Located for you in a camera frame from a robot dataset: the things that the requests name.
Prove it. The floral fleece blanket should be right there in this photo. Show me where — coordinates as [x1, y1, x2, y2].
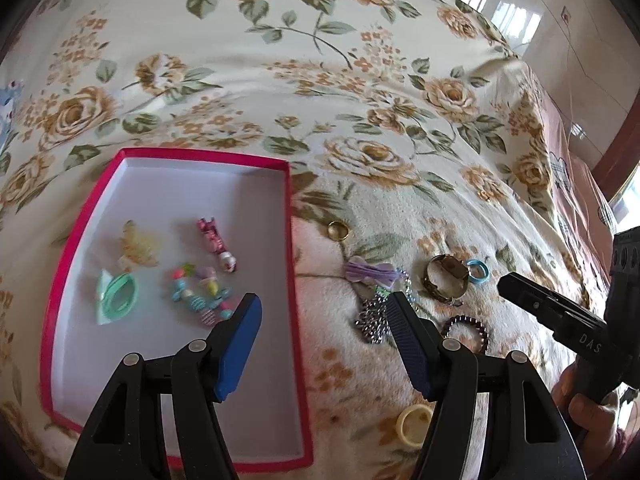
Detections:
[0, 0, 618, 480]

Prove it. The person's right hand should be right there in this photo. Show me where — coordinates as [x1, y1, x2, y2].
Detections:
[551, 362, 627, 442]

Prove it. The brown wooden furniture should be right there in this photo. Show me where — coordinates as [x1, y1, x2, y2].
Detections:
[592, 107, 640, 233]

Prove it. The dark bead bracelet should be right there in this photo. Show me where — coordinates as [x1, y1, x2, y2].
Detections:
[441, 315, 490, 357]

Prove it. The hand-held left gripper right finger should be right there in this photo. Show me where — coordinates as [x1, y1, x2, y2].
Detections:
[385, 290, 588, 480]

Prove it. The teal hair tie with bow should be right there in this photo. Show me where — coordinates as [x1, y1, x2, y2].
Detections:
[95, 269, 141, 326]

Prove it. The colourful bead bracelet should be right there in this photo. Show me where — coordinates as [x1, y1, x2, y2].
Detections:
[169, 262, 236, 330]

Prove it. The purple hair tie with heart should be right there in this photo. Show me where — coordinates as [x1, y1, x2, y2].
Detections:
[344, 256, 401, 292]

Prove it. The cream plastic ring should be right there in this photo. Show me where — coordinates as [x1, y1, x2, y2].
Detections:
[395, 404, 435, 446]

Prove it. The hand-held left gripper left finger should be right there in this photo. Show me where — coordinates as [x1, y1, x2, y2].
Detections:
[65, 292, 263, 480]

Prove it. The blue ring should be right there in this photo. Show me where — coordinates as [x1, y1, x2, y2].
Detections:
[465, 259, 492, 285]

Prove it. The yellow hair claw clip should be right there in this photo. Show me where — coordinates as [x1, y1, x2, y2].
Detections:
[117, 220, 160, 272]

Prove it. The pink printed bedsheet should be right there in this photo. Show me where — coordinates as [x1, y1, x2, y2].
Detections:
[530, 60, 623, 311]

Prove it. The silver chain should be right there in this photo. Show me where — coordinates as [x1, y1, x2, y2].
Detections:
[356, 272, 417, 346]

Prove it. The bronze wrist watch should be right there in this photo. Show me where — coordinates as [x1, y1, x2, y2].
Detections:
[425, 255, 472, 306]

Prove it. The pink beaded hair clip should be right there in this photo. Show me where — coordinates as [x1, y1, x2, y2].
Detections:
[197, 216, 238, 275]

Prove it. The red shallow cardboard box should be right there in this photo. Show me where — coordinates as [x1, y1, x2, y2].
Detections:
[39, 147, 315, 472]

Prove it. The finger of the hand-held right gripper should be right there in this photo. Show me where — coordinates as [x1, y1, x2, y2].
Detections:
[497, 272, 610, 357]

